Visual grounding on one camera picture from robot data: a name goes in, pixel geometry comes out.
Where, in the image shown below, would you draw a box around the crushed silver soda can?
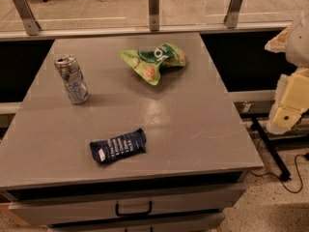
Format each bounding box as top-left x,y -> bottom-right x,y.
54,55 -> 89,104

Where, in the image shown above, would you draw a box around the lower grey drawer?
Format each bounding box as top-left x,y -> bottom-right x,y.
48,213 -> 225,232

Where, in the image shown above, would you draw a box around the grey window rail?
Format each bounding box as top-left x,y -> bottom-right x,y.
0,21 -> 292,42

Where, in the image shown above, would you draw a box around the green rice chip bag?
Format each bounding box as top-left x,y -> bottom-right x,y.
121,43 -> 187,86

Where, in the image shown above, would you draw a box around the upper grey drawer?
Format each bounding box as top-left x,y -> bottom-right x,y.
9,183 -> 245,225

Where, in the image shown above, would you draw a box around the metal bracket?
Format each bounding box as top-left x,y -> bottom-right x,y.
224,0 -> 243,28
149,0 -> 159,31
13,0 -> 41,36

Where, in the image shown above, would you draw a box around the dark blue rxbar wrapper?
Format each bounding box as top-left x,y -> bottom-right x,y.
90,129 -> 147,164

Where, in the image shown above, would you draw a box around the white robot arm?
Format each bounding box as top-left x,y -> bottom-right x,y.
265,9 -> 309,134

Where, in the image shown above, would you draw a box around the left metal bracket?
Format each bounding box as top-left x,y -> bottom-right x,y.
13,0 -> 41,36

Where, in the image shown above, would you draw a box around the middle metal bracket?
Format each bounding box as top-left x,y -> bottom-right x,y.
149,0 -> 159,31

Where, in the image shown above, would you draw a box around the black drawer handle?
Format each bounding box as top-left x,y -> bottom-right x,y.
115,201 -> 153,218

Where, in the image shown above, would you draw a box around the right metal bracket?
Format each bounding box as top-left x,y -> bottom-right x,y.
224,0 -> 243,28

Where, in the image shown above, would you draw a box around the grey drawer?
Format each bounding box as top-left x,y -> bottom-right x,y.
9,183 -> 245,225
48,213 -> 225,232

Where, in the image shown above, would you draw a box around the black floor cable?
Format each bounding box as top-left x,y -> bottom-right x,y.
249,153 -> 309,194

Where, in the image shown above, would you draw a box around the black metal table leg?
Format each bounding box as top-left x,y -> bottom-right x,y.
251,117 -> 291,182

